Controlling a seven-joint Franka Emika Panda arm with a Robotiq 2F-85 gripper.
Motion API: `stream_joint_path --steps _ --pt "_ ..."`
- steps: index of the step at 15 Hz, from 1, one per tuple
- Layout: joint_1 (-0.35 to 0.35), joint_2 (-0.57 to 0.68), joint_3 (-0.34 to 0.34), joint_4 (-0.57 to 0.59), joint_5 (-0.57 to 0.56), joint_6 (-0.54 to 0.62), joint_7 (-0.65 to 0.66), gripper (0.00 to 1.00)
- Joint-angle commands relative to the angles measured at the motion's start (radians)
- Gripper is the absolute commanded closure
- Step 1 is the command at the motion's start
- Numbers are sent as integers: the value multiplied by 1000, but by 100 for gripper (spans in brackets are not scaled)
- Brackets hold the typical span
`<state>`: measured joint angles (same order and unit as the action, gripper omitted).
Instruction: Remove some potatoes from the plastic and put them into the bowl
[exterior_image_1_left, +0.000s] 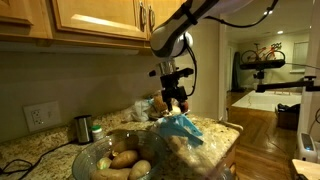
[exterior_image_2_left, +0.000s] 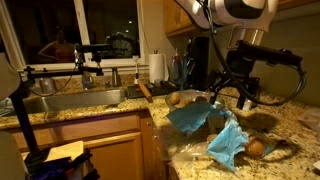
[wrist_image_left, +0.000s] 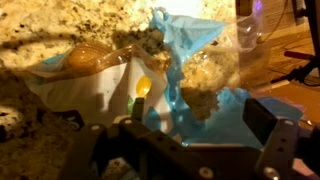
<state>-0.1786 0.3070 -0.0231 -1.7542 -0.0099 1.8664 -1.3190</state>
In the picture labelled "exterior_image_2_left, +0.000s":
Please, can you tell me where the wooden lower cabinet door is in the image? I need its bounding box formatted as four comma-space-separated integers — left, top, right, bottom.
83, 131, 146, 180

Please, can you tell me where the wooden drawer front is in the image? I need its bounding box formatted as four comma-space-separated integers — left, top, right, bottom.
6, 113, 141, 151

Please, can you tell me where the black drying mat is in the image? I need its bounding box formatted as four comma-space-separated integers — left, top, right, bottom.
126, 81, 178, 99

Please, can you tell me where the white framed kitchen window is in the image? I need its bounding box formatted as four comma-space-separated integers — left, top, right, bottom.
0, 0, 148, 71

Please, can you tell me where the stainless steel sink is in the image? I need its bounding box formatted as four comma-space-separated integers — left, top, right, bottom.
23, 88, 128, 114

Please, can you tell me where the black stand pole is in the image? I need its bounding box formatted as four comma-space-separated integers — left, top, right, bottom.
8, 79, 43, 161

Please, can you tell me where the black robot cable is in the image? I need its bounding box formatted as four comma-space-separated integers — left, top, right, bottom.
199, 0, 307, 108

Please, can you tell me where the steel cup by sink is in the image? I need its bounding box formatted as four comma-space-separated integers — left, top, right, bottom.
39, 77, 58, 94

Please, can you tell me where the white paper towel roll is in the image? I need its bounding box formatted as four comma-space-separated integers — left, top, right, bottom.
148, 49, 169, 84

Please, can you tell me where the wooden upper cabinet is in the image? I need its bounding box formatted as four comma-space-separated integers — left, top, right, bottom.
163, 0, 191, 38

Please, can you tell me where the wooden rolling pin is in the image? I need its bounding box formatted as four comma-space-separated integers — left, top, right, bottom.
137, 79, 154, 104

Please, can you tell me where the white plastic bag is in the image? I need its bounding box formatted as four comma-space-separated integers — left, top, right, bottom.
298, 106, 320, 134

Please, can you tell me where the blue black clamp pile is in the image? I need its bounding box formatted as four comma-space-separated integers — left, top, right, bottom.
24, 149, 101, 180

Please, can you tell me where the soap dispenser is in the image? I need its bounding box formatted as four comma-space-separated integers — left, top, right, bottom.
81, 71, 94, 90

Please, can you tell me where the white rounded cover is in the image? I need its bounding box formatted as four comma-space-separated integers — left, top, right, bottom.
0, 51, 21, 101

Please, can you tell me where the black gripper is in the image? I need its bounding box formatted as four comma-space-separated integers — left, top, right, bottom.
208, 63, 261, 110

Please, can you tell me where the white appliance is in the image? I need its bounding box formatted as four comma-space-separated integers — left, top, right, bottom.
0, 129, 28, 180

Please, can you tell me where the steel faucet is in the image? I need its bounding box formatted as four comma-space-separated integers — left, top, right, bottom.
110, 66, 123, 88

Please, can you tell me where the black coffee maker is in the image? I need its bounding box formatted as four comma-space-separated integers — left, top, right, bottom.
186, 36, 211, 93

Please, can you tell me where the white dish brush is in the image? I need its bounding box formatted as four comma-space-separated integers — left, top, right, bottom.
132, 54, 141, 85

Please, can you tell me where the clear glass bowl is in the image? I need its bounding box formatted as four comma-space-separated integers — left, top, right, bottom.
164, 89, 226, 116

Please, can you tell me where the light wooden board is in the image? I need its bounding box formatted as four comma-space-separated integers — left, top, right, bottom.
21, 140, 85, 163

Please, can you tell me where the black stereo camera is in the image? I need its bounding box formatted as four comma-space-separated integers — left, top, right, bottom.
74, 43, 113, 64

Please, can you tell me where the thin black camera cable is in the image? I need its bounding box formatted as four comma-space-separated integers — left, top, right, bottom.
28, 63, 79, 98

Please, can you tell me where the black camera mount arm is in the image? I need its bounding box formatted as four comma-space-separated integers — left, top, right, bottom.
23, 64, 104, 81

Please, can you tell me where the blue clear plastic potato bag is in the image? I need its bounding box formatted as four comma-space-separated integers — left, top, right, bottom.
165, 101, 278, 172

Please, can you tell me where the blue spray bottle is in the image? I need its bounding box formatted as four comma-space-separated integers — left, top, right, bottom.
171, 48, 188, 88

